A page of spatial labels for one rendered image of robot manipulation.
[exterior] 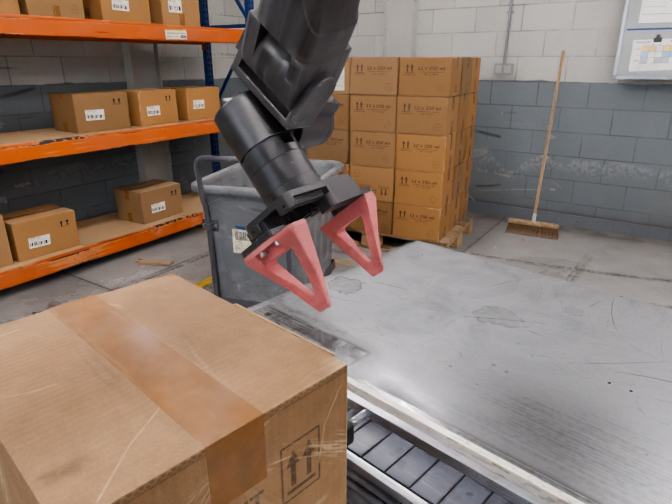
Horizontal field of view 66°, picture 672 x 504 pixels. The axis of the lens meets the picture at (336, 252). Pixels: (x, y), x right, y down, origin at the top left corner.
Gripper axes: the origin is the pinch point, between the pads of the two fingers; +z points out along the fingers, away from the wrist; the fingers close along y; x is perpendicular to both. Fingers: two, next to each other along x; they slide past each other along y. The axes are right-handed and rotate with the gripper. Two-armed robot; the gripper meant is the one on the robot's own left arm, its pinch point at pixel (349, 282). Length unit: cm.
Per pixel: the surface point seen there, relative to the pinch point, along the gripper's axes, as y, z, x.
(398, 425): 8.8, 17.5, 11.8
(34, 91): 182, -242, 295
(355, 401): 10.1, 13.3, 17.0
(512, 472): 14.0, 29.1, 5.1
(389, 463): 11.1, 22.6, 18.5
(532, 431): 33.9, 34.7, 11.0
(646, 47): 427, -29, -22
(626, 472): 32, 43, 1
